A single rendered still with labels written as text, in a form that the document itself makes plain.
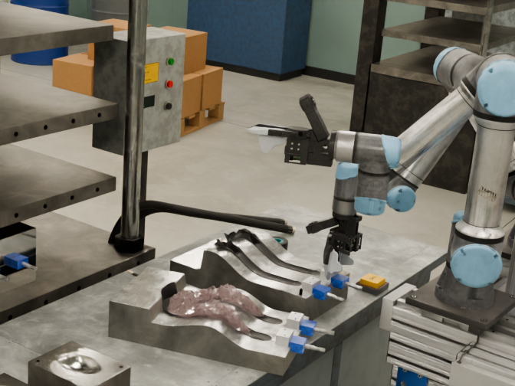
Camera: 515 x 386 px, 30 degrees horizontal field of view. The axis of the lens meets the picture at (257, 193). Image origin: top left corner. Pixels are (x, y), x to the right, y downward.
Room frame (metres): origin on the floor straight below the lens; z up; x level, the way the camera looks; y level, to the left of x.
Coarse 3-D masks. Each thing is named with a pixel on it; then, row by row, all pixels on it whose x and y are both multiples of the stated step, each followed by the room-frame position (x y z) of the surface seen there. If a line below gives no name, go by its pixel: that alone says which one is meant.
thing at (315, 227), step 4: (324, 220) 2.69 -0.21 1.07; (328, 220) 2.66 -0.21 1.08; (332, 220) 2.65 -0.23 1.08; (336, 220) 2.66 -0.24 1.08; (312, 224) 2.69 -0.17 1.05; (316, 224) 2.68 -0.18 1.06; (320, 224) 2.67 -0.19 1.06; (324, 224) 2.66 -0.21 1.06; (328, 224) 2.66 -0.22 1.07; (332, 224) 2.65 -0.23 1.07; (336, 224) 2.65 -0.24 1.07; (308, 228) 2.69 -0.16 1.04; (312, 228) 2.69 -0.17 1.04; (316, 228) 2.68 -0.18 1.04; (320, 228) 2.67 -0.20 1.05; (324, 228) 2.66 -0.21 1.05; (308, 232) 2.69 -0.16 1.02; (312, 232) 2.68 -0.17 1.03; (316, 232) 2.69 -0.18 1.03
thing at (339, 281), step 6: (324, 276) 2.65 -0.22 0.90; (330, 276) 2.64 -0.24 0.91; (336, 276) 2.65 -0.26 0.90; (342, 276) 2.66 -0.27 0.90; (348, 276) 2.66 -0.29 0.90; (336, 282) 2.64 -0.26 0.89; (342, 282) 2.63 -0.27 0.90; (348, 282) 2.64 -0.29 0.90; (342, 288) 2.63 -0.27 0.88; (354, 288) 2.62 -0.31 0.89; (360, 288) 2.61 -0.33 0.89
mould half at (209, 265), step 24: (240, 240) 2.80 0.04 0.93; (264, 240) 2.85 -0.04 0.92; (192, 264) 2.76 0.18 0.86; (216, 264) 2.69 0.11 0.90; (240, 264) 2.68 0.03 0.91; (264, 264) 2.74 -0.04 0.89; (312, 264) 2.78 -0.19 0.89; (240, 288) 2.64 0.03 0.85; (264, 288) 2.59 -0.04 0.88; (288, 288) 2.57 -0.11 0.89; (336, 288) 2.67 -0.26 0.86; (312, 312) 2.55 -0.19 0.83
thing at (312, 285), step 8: (304, 280) 2.58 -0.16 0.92; (312, 280) 2.58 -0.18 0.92; (320, 280) 2.59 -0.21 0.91; (304, 288) 2.57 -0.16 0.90; (312, 288) 2.55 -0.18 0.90; (320, 288) 2.56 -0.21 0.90; (328, 288) 2.57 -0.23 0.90; (320, 296) 2.54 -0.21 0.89; (328, 296) 2.55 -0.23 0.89; (336, 296) 2.53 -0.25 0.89
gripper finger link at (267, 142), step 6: (252, 132) 2.19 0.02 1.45; (258, 132) 2.18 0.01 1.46; (264, 132) 2.18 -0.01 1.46; (264, 138) 2.19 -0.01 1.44; (270, 138) 2.19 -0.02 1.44; (276, 138) 2.19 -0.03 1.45; (282, 138) 2.19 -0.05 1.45; (264, 144) 2.18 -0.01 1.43; (270, 144) 2.19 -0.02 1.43; (276, 144) 2.19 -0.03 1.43; (264, 150) 2.18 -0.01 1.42; (270, 150) 2.18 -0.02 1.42
